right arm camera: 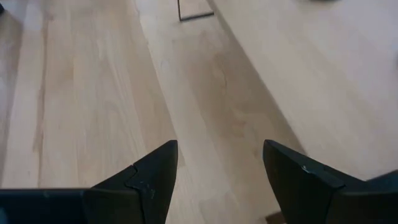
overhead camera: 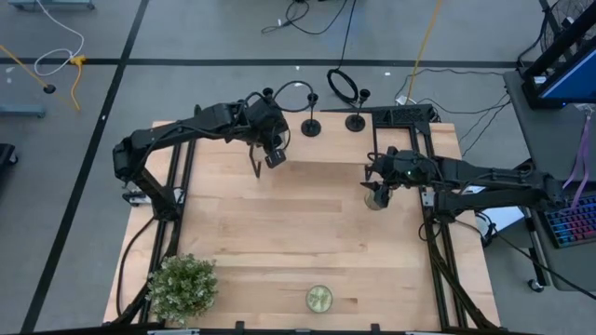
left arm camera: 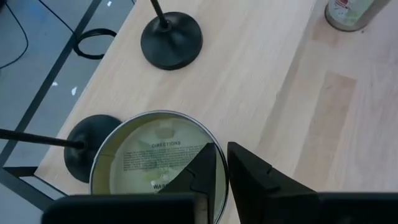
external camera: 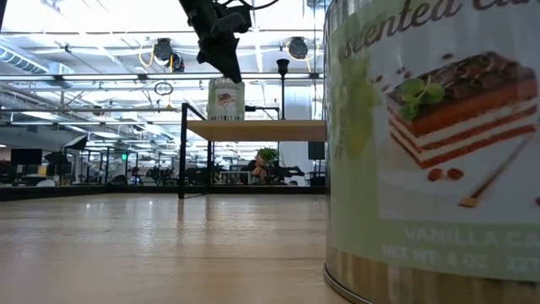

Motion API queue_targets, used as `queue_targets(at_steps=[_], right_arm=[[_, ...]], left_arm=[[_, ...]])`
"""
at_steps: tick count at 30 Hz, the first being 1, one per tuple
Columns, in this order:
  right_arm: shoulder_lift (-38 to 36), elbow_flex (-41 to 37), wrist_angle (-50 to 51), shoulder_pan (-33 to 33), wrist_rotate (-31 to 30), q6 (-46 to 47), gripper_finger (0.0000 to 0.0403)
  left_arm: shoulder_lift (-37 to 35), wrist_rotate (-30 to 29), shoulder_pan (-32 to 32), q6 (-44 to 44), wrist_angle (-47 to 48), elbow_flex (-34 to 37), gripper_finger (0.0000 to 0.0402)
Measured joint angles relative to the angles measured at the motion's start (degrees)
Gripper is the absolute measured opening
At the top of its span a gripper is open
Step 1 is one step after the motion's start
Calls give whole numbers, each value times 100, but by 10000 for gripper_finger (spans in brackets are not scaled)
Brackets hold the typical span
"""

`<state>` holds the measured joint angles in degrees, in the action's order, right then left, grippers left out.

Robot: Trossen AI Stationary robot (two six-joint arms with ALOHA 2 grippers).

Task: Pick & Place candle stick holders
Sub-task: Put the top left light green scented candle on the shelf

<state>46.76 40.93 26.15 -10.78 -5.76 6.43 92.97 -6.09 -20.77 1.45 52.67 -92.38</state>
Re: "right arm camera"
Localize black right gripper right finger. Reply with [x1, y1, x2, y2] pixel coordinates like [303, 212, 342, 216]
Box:
[262, 139, 398, 224]

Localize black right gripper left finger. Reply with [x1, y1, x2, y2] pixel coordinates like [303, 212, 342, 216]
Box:
[83, 139, 179, 224]

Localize wooden riser shelf black legs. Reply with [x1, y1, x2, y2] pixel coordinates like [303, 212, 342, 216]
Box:
[177, 0, 398, 187]

